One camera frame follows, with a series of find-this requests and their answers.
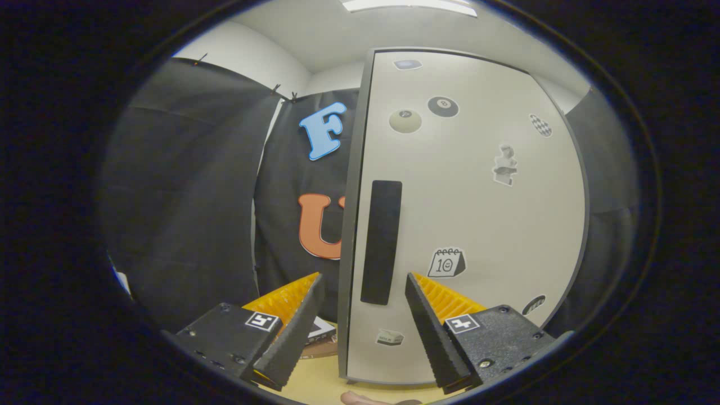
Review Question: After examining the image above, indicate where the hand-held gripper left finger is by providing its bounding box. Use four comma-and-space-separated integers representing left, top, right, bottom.
169, 272, 326, 392

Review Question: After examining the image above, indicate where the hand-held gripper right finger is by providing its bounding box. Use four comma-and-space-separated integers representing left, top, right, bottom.
405, 272, 572, 394

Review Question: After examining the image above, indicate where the grey shoe cabinet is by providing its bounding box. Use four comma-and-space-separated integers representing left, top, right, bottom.
336, 47, 591, 389

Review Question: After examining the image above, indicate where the grey shoe cabinet door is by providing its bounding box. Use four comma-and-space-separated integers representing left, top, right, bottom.
346, 51, 588, 386

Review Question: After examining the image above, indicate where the dark brown book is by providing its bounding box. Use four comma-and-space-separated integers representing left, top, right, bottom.
301, 342, 339, 361

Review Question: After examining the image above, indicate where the black backdrop cloth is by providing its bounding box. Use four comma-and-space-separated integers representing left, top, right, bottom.
98, 56, 639, 338

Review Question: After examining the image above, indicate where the large ceiling light panel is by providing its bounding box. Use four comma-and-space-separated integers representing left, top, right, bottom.
340, 0, 479, 19

